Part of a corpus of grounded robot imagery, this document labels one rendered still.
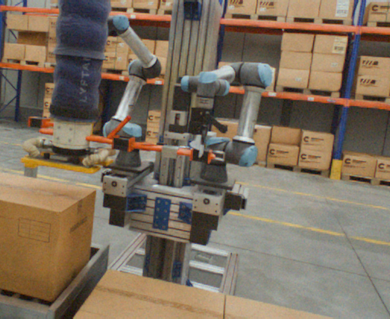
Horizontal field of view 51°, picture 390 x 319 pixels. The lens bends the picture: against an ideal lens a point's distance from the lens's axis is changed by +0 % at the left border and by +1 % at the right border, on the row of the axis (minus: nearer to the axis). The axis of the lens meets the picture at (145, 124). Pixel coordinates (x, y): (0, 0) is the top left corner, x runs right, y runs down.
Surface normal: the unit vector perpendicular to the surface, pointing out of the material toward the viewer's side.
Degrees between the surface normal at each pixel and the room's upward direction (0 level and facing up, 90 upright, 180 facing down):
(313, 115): 90
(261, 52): 90
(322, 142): 89
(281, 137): 92
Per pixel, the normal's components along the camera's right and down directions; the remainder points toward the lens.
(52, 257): -0.25, 0.07
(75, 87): 0.27, -0.14
